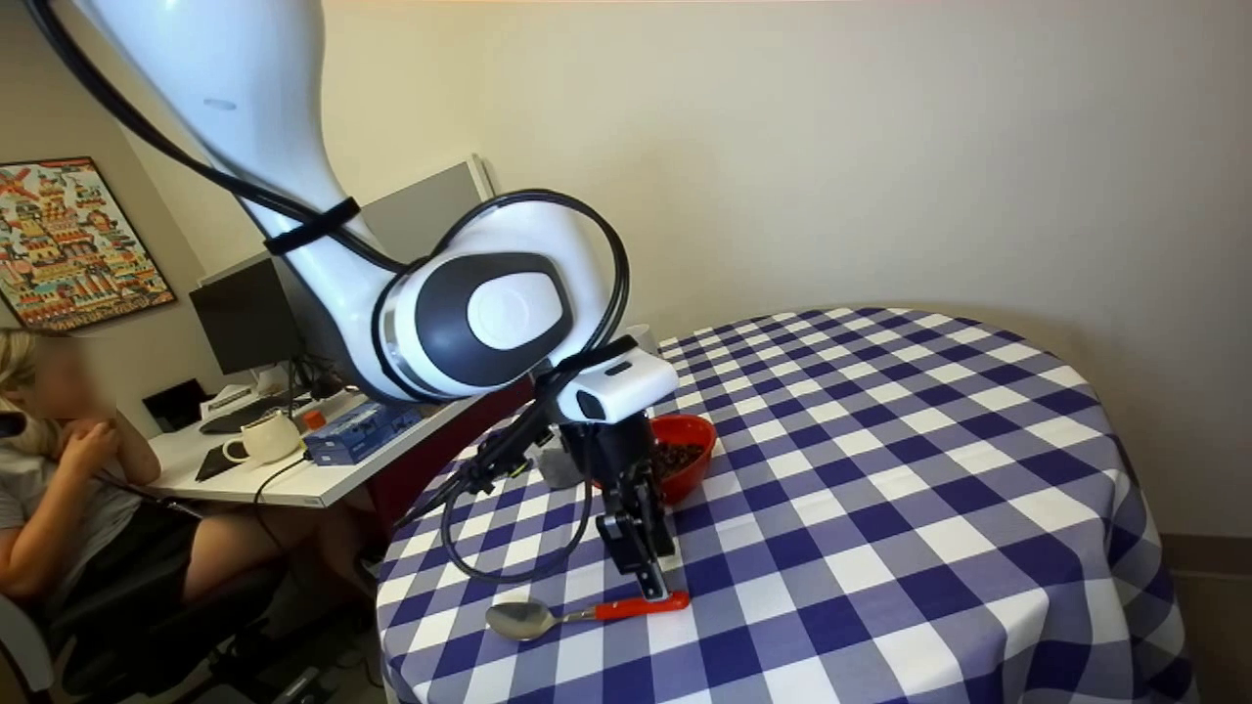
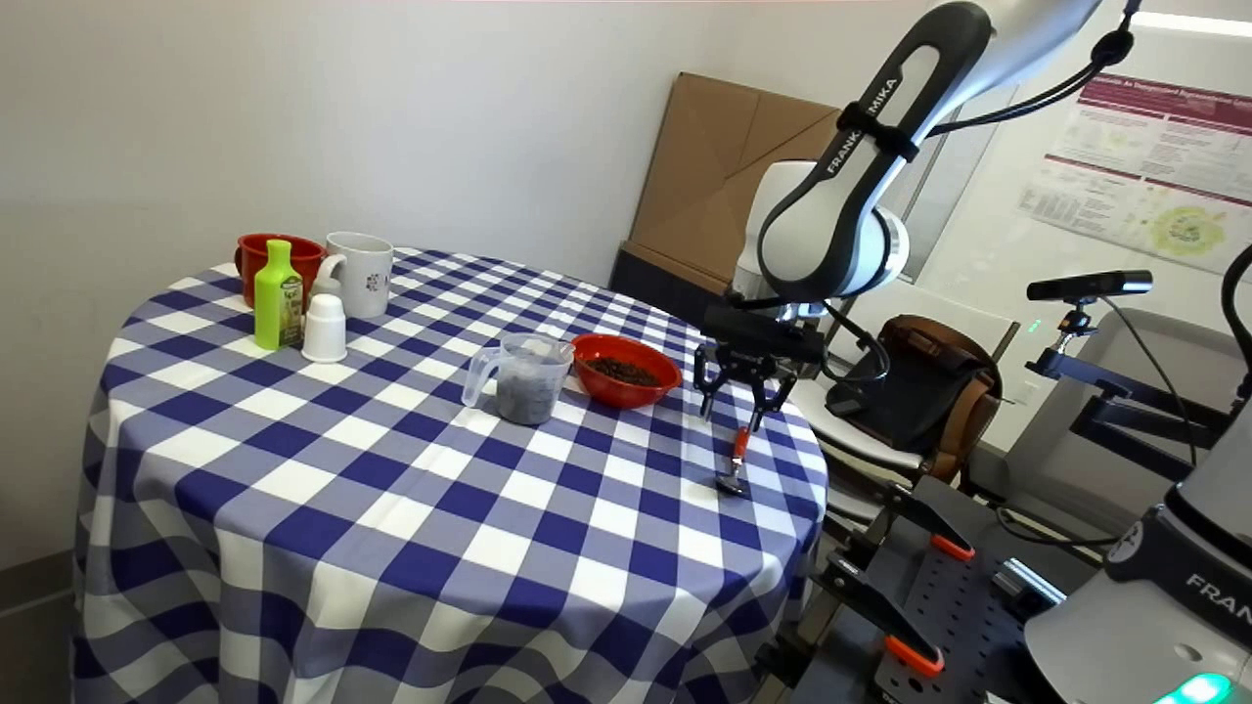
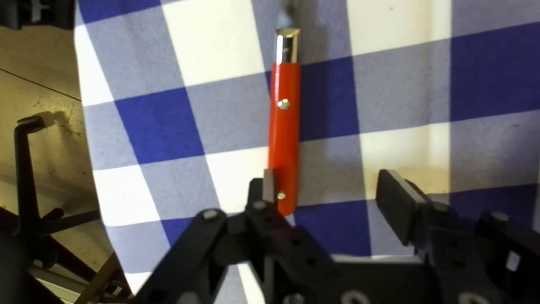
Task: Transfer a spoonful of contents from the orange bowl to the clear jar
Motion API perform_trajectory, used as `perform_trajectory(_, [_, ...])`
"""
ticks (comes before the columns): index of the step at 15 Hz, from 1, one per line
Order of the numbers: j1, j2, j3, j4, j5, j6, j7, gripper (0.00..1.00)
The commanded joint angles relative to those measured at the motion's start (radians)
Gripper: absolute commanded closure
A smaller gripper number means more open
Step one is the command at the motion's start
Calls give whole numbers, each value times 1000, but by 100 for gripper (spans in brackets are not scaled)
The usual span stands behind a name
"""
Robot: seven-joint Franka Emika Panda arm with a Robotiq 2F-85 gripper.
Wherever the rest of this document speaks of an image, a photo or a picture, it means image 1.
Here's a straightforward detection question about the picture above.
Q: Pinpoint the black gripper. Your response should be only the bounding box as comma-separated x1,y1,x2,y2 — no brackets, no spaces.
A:
559,414,680,604

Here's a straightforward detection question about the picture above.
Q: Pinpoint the metal spoon red handle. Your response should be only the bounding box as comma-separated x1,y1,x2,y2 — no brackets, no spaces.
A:
480,588,697,644

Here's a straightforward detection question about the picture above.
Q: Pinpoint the orange bowl with dark contents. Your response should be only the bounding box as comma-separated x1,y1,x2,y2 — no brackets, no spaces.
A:
646,408,719,509

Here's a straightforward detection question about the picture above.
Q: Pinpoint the clear glass cup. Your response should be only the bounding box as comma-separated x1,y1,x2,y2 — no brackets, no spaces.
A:
530,433,582,496

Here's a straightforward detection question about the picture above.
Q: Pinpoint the blue white checked tablecloth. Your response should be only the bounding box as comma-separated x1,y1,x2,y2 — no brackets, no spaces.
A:
372,305,1199,704

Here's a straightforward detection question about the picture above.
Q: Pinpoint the blue box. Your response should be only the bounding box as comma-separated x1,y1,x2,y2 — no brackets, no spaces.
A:
304,390,436,471

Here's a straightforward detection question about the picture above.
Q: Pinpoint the grey leaning board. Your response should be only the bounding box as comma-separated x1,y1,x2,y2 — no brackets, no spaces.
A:
259,153,505,385

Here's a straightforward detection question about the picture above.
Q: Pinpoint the white desk mug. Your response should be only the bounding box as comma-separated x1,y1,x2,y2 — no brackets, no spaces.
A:
221,408,308,471

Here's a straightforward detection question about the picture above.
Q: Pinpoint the white desktop device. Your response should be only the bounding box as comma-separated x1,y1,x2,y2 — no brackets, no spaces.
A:
196,361,304,433

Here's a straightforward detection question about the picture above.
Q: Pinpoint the black computer monitor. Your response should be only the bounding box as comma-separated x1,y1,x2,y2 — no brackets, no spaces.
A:
187,256,325,385

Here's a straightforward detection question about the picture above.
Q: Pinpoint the small black desk device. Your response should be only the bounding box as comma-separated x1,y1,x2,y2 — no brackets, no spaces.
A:
136,377,216,433

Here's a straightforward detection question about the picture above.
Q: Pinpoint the black office chair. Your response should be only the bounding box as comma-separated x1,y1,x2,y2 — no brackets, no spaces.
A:
0,511,329,704

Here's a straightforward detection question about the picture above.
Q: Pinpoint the seated person grey shirt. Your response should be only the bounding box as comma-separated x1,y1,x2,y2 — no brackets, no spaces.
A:
0,326,382,630

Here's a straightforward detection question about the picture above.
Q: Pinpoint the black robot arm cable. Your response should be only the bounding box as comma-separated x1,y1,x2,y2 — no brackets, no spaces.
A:
24,0,638,588

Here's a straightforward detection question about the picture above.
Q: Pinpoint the white desk red frame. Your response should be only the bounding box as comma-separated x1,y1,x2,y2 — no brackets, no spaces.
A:
116,350,542,524

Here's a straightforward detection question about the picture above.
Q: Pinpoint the colourful framed wall picture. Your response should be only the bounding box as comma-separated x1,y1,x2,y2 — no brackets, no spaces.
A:
0,153,182,338

